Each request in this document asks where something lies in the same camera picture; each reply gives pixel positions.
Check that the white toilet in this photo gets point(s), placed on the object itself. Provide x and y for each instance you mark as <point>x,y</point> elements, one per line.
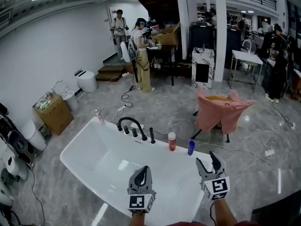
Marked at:
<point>87,80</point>

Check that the small white bin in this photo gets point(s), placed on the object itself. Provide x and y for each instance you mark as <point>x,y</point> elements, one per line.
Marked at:
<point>70,100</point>

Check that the black machine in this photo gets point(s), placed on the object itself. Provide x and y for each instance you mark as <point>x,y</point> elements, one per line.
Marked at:
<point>14,135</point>

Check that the blue bottle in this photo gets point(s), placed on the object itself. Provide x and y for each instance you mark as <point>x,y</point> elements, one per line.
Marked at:
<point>191,148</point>

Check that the white power strip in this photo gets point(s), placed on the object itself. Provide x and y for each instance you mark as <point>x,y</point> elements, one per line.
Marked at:
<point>270,151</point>
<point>122,107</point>

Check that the black curved faucet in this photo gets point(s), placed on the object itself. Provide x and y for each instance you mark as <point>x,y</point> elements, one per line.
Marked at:
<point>131,121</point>

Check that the black cabinet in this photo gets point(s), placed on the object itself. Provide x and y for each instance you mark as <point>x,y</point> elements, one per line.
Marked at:
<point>201,36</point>

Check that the chair with pink cloth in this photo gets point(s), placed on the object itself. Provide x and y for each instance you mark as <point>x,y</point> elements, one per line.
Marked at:
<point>218,112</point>

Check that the white bathtub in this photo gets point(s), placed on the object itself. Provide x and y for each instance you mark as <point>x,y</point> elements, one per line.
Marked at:
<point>98,154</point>

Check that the wooden steps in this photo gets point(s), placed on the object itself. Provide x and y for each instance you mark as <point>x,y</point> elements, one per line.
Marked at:
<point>109,72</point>

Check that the white chair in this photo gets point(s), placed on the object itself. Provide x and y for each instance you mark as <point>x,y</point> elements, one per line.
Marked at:
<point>125,52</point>

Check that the red bottle white cap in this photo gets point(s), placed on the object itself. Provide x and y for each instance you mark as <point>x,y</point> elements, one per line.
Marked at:
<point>171,142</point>

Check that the black hand shower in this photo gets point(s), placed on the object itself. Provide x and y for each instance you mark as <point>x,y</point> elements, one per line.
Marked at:
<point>152,135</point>

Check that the person's right forearm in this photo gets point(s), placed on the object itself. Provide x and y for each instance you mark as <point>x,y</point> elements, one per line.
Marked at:
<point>224,213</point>

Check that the white pink tube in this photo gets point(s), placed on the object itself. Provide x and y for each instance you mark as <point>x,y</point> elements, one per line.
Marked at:
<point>100,119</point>

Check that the dark wooden table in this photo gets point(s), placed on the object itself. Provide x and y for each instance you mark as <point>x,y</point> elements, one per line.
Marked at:
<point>164,50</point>

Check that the marbled white cabinet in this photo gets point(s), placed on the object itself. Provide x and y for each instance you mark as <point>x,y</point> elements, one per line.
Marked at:
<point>209,58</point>

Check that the brown cardboard box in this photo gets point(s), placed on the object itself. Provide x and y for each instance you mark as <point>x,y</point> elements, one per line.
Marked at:
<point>55,115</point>

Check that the steel sink stand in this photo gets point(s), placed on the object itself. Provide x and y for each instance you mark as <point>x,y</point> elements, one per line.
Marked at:
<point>245,58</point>

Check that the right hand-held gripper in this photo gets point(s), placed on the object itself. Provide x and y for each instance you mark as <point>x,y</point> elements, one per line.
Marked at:
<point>217,186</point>

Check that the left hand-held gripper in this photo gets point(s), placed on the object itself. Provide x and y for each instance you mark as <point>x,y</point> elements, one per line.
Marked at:
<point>140,200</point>

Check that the person's left forearm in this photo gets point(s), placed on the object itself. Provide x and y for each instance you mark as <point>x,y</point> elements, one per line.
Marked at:
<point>137,220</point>

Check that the white round trash bin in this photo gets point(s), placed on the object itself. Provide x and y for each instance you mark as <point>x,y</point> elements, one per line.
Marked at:
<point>35,135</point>

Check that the black faucet knob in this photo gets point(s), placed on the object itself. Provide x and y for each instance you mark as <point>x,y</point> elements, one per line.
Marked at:
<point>126,129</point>
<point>134,132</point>

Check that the large open cardboard box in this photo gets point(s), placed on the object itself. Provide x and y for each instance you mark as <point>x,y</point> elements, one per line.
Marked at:
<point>168,36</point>

